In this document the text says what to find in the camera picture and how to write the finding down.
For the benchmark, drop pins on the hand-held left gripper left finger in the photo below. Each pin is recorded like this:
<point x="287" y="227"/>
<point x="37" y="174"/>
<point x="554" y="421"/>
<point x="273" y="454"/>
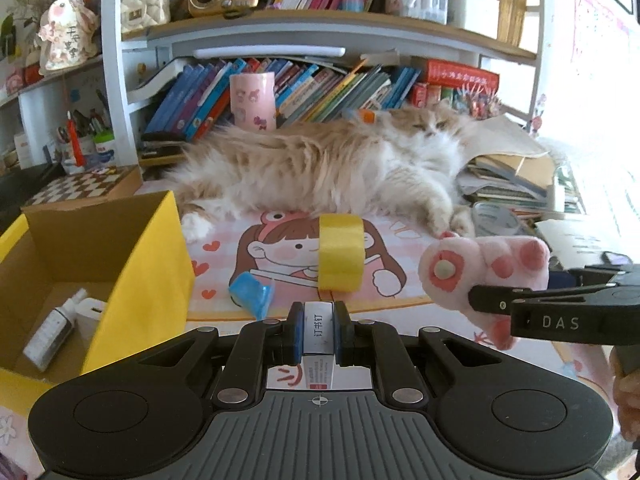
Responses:
<point x="295" y="332"/>

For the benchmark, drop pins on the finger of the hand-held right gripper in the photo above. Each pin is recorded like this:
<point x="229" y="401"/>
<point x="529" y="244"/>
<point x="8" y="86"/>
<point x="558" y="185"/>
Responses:
<point x="562" y="278"/>
<point x="492" y="299"/>

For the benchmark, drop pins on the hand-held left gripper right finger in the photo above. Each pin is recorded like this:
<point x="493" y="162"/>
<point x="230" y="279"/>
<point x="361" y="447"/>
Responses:
<point x="341" y="332"/>

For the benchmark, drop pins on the white staple box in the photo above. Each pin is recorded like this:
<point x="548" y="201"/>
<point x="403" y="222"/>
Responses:
<point x="319" y="330"/>

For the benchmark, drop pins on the pink plush paw toy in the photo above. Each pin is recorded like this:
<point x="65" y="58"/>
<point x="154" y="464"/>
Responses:
<point x="500" y="265"/>

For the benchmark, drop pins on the yellow cardboard box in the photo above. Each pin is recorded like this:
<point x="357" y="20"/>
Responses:
<point x="145" y="285"/>

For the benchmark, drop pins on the white spray bottle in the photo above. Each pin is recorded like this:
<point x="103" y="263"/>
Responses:
<point x="52" y="332"/>

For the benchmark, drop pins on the desktop with pink checkered tablecloth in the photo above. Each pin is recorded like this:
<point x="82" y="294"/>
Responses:
<point x="215" y="270"/>

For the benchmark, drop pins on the person's right hand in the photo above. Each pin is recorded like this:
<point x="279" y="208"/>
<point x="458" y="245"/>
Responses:
<point x="630" y="402"/>

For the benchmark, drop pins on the white paper sheet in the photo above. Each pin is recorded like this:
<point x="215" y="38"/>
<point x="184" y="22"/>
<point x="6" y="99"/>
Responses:
<point x="580" y="245"/>

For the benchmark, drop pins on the yellow tape roll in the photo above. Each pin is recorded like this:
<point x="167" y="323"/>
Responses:
<point x="340" y="255"/>

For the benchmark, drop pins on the white charger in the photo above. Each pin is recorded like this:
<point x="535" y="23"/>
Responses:
<point x="556" y="200"/>

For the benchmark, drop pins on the pile of books and papers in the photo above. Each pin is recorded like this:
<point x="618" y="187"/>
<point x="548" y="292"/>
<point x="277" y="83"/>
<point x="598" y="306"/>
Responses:
<point x="505" y="175"/>

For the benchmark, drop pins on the fluffy orange white cat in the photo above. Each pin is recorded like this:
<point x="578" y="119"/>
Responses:
<point x="310" y="170"/>

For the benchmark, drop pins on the colourful pencil holder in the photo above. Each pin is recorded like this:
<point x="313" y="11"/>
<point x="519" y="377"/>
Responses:
<point x="475" y="105"/>

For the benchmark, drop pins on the white power bank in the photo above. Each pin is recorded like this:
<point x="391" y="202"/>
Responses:
<point x="90" y="322"/>

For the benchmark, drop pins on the thick red dictionary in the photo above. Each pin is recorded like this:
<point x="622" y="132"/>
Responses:
<point x="462" y="74"/>

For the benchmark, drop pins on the pink printed cup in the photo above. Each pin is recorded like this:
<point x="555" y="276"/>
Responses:
<point x="252" y="102"/>

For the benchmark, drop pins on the row of colourful books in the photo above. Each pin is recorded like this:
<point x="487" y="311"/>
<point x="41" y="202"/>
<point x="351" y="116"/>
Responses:
<point x="320" y="90"/>

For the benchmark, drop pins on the green lid white jar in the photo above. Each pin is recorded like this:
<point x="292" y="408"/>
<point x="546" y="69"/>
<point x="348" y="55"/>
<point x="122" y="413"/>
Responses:
<point x="105" y="150"/>

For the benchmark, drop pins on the wooden chess board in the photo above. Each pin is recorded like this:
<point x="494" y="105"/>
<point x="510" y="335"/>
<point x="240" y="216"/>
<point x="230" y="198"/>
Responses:
<point x="75" y="185"/>

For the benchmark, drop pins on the white storage bin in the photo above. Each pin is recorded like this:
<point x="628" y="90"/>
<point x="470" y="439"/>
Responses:
<point x="472" y="15"/>

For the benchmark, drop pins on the pen holder with pens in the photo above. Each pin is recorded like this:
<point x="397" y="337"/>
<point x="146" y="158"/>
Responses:
<point x="62" y="152"/>

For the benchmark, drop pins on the black keyboard piano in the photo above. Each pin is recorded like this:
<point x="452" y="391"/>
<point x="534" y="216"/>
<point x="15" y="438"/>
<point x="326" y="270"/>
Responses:
<point x="20" y="190"/>

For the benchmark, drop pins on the white red label box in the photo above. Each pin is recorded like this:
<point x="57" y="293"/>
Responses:
<point x="23" y="150"/>

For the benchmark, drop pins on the white bookshelf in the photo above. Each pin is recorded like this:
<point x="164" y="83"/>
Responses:
<point x="112" y="60"/>

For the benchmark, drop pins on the red round doll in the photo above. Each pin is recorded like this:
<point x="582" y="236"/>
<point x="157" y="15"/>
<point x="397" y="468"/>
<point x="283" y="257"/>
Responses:
<point x="32" y="75"/>

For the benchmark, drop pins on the small pink box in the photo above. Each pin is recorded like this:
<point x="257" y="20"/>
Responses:
<point x="15" y="84"/>

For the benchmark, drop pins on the white pink rabbit figure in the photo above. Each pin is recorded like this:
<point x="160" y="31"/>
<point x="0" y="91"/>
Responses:
<point x="67" y="35"/>

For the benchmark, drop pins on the green potted plant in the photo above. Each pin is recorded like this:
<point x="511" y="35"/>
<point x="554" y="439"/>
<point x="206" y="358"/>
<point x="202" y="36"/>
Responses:
<point x="7" y="37"/>

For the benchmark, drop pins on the alphabet wall poster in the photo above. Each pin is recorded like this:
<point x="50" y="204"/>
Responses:
<point x="605" y="50"/>

